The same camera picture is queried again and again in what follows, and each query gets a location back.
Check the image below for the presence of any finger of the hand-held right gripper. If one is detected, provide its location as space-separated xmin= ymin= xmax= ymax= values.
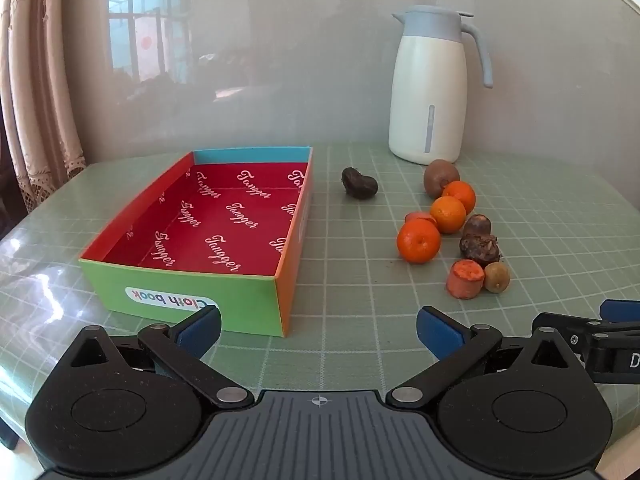
xmin=531 ymin=312 xmax=621 ymax=347
xmin=600 ymin=299 xmax=640 ymax=323

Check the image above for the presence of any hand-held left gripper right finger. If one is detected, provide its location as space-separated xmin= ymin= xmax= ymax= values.
xmin=386 ymin=306 xmax=583 ymax=410

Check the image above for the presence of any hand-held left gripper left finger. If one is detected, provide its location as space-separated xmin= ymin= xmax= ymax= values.
xmin=64 ymin=304 xmax=256 ymax=410

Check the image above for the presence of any bright orange carrot piece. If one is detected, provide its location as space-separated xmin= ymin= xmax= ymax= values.
xmin=446 ymin=259 xmax=486 ymax=300

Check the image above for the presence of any small brown kiwi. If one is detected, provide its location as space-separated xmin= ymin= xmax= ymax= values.
xmin=483 ymin=261 xmax=511 ymax=294

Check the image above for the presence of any orange tangerine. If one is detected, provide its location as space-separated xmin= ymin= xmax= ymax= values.
xmin=430 ymin=196 xmax=467 ymax=235
xmin=396 ymin=219 xmax=442 ymax=265
xmin=442 ymin=180 xmax=477 ymax=216

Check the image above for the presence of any colourful cardboard box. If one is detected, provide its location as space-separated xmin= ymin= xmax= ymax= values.
xmin=78 ymin=146 xmax=314 ymax=338

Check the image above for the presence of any large brown kiwi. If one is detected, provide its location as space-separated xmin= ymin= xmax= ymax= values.
xmin=423 ymin=159 xmax=461 ymax=199

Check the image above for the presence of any dark heart-shaped water chestnut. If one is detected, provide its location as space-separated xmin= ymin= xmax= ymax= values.
xmin=341 ymin=167 xmax=379 ymax=200

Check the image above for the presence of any green checked tablecloth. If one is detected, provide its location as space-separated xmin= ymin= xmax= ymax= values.
xmin=0 ymin=141 xmax=640 ymax=480

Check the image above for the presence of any white and blue thermos jug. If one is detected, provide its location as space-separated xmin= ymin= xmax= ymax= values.
xmin=388 ymin=5 xmax=495 ymax=165

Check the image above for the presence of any beige lace-trimmed curtain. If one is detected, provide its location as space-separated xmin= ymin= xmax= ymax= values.
xmin=0 ymin=0 xmax=88 ymax=211

